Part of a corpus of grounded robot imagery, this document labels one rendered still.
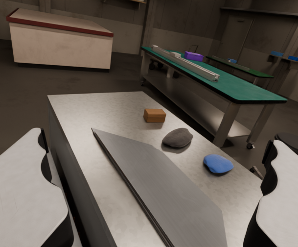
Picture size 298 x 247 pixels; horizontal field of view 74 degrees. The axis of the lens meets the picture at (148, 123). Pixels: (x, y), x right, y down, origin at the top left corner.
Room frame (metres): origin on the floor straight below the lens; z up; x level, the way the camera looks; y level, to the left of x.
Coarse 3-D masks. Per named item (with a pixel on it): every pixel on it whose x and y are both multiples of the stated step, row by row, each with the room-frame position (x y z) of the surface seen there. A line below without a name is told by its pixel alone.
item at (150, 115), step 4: (144, 112) 0.92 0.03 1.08; (148, 112) 0.89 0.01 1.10; (152, 112) 0.90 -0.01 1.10; (156, 112) 0.91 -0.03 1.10; (160, 112) 0.92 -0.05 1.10; (164, 112) 0.93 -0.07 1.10; (144, 116) 0.91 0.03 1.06; (148, 116) 0.88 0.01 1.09; (152, 116) 0.88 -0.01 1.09; (156, 116) 0.89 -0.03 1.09; (160, 116) 0.90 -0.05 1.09; (164, 116) 0.91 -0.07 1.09; (148, 120) 0.88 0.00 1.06; (152, 120) 0.89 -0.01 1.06; (156, 120) 0.90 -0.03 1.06; (160, 120) 0.91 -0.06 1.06; (164, 120) 0.92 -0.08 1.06
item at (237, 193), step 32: (64, 96) 0.97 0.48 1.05; (96, 96) 1.06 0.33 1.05; (128, 96) 1.17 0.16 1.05; (64, 128) 0.67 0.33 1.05; (96, 128) 0.72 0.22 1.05; (128, 128) 0.78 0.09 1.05; (160, 128) 0.85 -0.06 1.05; (192, 128) 0.92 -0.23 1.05; (96, 160) 0.53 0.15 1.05; (192, 160) 0.64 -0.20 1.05; (96, 192) 0.39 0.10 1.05; (128, 192) 0.42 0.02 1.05; (224, 192) 0.51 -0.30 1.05; (256, 192) 0.54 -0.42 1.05; (128, 224) 0.32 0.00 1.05; (224, 224) 0.38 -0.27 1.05
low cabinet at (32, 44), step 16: (16, 16) 4.29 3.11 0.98; (32, 16) 4.89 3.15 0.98; (48, 16) 5.67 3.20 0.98; (64, 16) 6.69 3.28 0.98; (16, 32) 4.07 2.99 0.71; (32, 32) 4.22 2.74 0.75; (48, 32) 4.37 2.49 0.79; (64, 32) 4.53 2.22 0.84; (80, 32) 4.71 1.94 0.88; (96, 32) 4.84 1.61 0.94; (112, 32) 5.15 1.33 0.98; (16, 48) 4.06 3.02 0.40; (32, 48) 4.21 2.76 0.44; (48, 48) 4.37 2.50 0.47; (64, 48) 4.53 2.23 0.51; (80, 48) 4.71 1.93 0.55; (96, 48) 4.90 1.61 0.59; (32, 64) 4.22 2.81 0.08; (48, 64) 4.36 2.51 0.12; (64, 64) 4.53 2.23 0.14; (80, 64) 4.71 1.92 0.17; (96, 64) 4.91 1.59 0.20
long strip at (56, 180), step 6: (48, 156) 0.71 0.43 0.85; (48, 162) 0.67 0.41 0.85; (54, 168) 0.64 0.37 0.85; (54, 174) 0.61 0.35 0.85; (54, 180) 0.58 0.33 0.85; (60, 180) 0.58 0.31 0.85; (60, 186) 0.56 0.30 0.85; (66, 198) 0.51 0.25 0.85; (72, 222) 0.42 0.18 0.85; (72, 228) 0.40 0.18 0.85; (78, 240) 0.37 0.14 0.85; (72, 246) 0.34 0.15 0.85; (78, 246) 0.35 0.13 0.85
